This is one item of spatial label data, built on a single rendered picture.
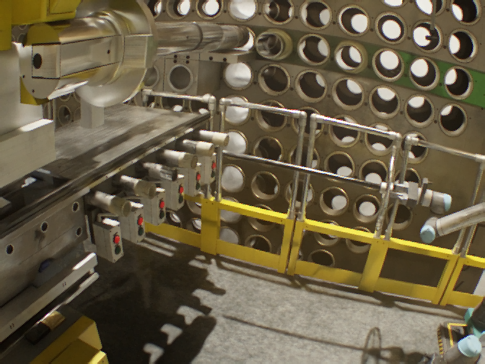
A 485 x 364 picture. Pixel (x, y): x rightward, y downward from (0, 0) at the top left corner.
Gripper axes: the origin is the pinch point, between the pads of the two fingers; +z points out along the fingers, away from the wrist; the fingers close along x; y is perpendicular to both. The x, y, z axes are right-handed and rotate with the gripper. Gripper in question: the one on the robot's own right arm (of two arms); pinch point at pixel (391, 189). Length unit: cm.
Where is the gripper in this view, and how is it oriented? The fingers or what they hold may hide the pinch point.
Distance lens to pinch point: 182.3
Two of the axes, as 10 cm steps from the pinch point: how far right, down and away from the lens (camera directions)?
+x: 3.9, -5.4, 7.4
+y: 0.3, 8.1, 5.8
